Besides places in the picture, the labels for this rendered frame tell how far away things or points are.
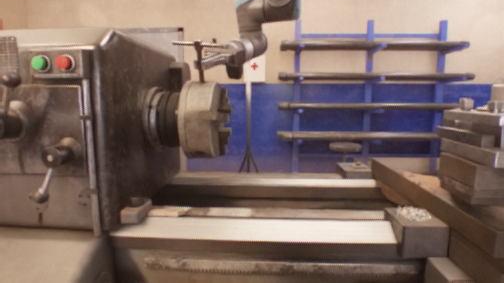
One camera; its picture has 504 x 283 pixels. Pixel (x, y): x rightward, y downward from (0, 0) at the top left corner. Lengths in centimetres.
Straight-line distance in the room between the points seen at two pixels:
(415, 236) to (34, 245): 88
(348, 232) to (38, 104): 79
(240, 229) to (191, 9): 373
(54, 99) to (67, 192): 22
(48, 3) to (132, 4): 133
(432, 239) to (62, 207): 88
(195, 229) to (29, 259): 36
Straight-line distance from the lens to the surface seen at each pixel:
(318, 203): 107
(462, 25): 484
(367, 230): 73
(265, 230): 69
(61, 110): 71
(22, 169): 81
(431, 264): 76
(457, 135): 74
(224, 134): 85
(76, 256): 74
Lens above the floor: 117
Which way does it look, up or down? 7 degrees down
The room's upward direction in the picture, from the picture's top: straight up
